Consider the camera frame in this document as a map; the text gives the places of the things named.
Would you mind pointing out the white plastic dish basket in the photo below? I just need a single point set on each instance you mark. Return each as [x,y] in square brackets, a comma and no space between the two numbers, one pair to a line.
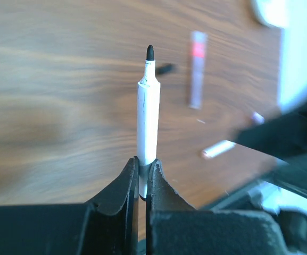
[271,13]

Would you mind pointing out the pink highlighter pen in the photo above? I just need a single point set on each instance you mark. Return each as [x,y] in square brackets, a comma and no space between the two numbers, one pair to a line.
[198,54]

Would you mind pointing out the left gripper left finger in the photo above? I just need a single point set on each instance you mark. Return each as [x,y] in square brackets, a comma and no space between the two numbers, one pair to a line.
[105,224]

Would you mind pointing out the white pink-end marker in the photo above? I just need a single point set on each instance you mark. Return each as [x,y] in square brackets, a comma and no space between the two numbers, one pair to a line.
[217,149]

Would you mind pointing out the white black-tip marker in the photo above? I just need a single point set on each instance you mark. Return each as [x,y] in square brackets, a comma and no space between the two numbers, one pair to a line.
[148,103]

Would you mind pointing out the black pen cap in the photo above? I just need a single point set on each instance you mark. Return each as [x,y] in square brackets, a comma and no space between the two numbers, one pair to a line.
[165,69]

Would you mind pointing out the purple pen cap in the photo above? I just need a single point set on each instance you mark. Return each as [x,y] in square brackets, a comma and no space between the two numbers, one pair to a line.
[257,119]

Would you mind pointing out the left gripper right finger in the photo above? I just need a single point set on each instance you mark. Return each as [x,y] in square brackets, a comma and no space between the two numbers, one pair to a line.
[173,226]

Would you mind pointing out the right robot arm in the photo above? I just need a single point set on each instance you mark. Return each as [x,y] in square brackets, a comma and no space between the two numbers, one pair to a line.
[269,214]

